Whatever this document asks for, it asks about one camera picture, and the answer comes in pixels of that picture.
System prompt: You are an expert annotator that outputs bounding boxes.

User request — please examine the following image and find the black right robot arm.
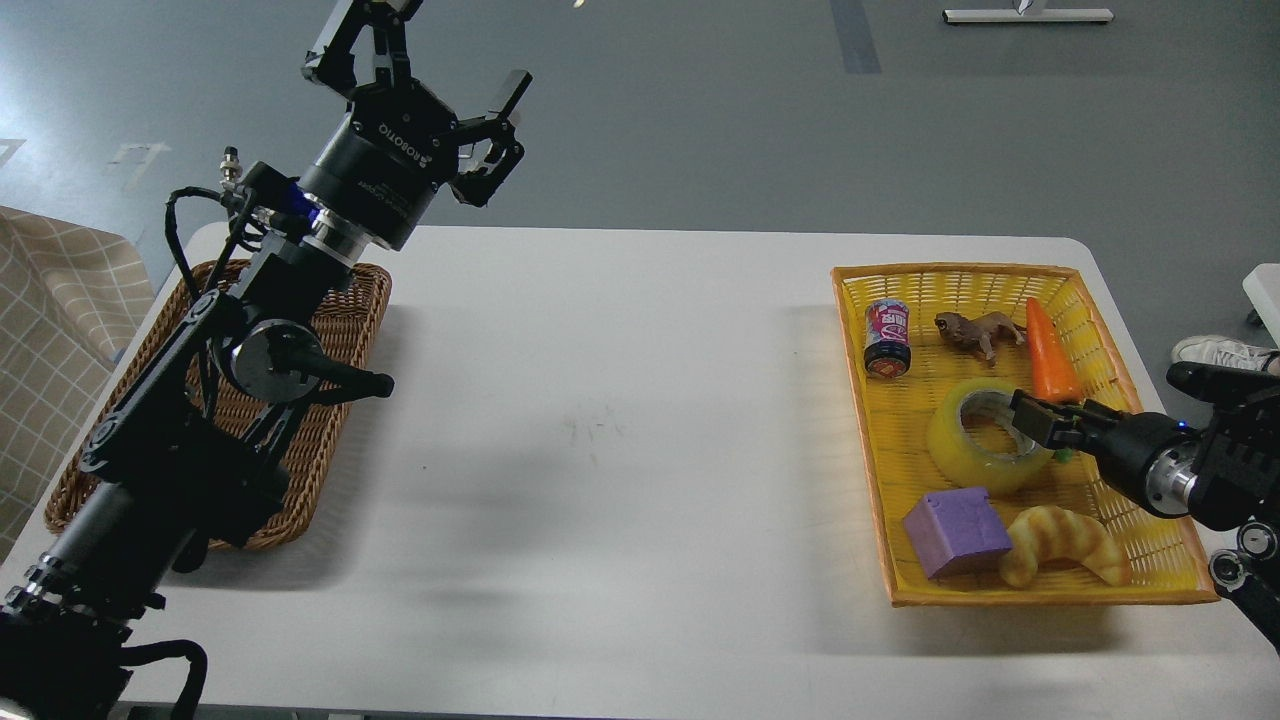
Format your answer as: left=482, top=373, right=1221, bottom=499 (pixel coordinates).
left=1009, top=361, right=1279, bottom=644

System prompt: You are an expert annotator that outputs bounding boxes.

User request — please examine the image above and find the orange toy carrot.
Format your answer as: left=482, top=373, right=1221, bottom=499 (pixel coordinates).
left=1025, top=297, right=1085, bottom=404

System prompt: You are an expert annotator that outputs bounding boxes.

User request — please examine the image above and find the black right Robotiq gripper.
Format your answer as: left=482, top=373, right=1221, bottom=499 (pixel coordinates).
left=1009, top=389, right=1199, bottom=519

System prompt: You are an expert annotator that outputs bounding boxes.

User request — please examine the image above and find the beige checkered cloth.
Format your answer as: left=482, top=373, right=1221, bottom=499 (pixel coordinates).
left=1, top=208, right=154, bottom=555

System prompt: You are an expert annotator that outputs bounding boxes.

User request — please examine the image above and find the toy croissant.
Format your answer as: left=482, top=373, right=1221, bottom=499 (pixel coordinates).
left=997, top=505, right=1132, bottom=588

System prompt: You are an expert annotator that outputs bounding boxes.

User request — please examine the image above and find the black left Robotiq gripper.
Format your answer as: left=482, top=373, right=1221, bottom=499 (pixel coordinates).
left=297, top=0, right=534, bottom=252

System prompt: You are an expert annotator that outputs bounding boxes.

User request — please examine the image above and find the small printed drink can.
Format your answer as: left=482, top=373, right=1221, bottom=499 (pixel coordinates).
left=863, top=299, right=913, bottom=380

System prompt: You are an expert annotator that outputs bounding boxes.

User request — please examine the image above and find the brown wicker basket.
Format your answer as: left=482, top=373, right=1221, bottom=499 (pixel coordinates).
left=44, top=263, right=392, bottom=551

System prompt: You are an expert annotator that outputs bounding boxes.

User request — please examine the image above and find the white sneaker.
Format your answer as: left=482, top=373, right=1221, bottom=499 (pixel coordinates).
left=1170, top=334, right=1279, bottom=375

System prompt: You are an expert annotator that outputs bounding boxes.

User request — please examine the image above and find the purple foam block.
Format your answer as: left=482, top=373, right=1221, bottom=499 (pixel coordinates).
left=902, top=486, right=1012, bottom=580

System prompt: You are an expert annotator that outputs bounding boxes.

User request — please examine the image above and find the brown toy lion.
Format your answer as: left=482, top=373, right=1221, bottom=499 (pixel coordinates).
left=933, top=311, right=1027, bottom=366

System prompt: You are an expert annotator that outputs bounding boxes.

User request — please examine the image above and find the yellow plastic basket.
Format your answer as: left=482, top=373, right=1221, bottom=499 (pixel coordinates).
left=831, top=263, right=1216, bottom=606

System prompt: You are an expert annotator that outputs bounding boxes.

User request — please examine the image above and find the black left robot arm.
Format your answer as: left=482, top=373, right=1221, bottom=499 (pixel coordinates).
left=3, top=1, right=532, bottom=719

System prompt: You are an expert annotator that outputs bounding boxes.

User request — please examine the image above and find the yellow tape roll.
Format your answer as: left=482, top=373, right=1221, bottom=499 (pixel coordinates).
left=925, top=378, right=1053, bottom=497

